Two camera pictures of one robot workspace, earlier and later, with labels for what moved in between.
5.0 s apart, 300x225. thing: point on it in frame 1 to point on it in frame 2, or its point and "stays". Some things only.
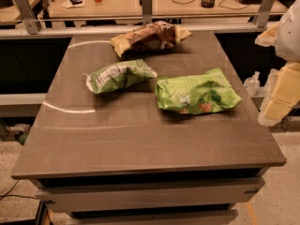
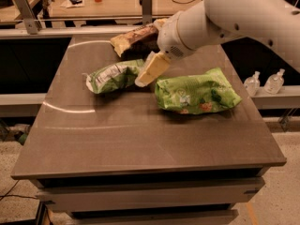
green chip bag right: (196, 94) stays
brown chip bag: (157, 37) stays
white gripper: (289, 37) to (171, 38)
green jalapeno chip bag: (119, 76) stays
